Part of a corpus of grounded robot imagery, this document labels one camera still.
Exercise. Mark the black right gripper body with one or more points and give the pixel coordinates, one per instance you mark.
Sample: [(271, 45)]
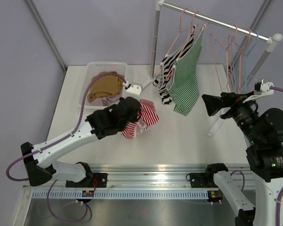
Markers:
[(232, 100)]

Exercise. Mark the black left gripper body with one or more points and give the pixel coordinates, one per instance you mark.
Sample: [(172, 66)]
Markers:
[(123, 125)]

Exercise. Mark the red white striped tank top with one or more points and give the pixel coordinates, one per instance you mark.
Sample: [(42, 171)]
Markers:
[(147, 118)]

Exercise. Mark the mauve tank top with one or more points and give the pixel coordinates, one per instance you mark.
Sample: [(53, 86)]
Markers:
[(103, 101)]

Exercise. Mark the tan tank top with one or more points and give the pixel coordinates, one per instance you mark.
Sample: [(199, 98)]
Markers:
[(105, 86)]

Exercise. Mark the green white striped tank top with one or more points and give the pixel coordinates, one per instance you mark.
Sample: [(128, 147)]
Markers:
[(183, 84)]

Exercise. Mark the pink wire hanger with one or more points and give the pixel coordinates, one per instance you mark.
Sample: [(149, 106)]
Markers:
[(231, 68)]

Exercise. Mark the blue wire hanger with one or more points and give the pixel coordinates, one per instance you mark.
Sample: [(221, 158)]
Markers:
[(246, 73)]

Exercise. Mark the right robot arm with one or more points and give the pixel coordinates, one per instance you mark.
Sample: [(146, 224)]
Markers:
[(264, 155)]

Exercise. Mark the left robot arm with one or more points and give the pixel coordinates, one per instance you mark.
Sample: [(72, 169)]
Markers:
[(41, 160)]

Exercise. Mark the black white striped tank top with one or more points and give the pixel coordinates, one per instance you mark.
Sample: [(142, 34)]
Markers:
[(165, 68)]

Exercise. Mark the white plastic basket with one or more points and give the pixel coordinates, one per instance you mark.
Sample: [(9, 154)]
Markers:
[(95, 68)]

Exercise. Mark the white clothes rack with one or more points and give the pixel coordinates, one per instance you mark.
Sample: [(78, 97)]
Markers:
[(271, 42)]

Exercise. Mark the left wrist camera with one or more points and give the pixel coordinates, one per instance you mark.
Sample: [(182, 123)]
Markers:
[(132, 90)]

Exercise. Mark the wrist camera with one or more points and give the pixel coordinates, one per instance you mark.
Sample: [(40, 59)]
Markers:
[(132, 90), (261, 89)]

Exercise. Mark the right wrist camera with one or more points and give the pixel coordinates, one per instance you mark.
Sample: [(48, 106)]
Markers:
[(261, 89)]

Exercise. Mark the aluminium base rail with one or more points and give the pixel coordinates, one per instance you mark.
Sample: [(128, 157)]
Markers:
[(148, 176)]

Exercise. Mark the white slotted cable duct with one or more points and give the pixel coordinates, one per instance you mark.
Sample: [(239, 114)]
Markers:
[(122, 194)]

